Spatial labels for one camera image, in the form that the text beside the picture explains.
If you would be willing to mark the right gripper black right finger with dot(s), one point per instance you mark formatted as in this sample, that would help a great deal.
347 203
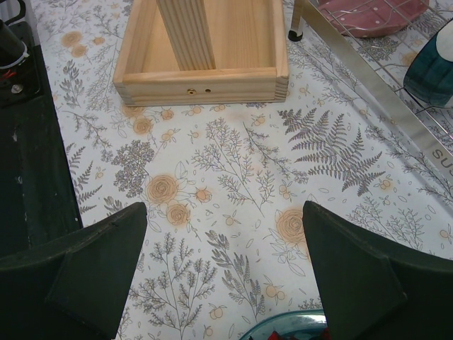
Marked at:
374 288

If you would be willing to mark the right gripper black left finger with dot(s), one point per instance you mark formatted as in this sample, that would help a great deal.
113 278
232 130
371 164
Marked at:
76 286

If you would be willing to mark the teal transparent plastic basin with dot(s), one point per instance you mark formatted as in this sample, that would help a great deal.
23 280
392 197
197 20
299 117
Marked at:
287 322

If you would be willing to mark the red plaid garment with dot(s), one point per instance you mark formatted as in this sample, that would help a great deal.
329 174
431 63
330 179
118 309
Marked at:
305 334

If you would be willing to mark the floral table mat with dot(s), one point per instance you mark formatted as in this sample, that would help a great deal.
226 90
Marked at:
224 184

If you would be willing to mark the stainless steel dish rack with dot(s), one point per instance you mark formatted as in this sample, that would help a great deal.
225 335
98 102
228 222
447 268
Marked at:
388 99

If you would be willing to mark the wooden clothes rack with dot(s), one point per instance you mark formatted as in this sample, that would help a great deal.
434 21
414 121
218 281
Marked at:
203 52

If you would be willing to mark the pink dotted plate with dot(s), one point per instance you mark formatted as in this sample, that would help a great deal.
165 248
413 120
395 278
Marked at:
371 19

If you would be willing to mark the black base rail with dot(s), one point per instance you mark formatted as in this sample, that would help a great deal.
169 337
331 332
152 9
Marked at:
38 202

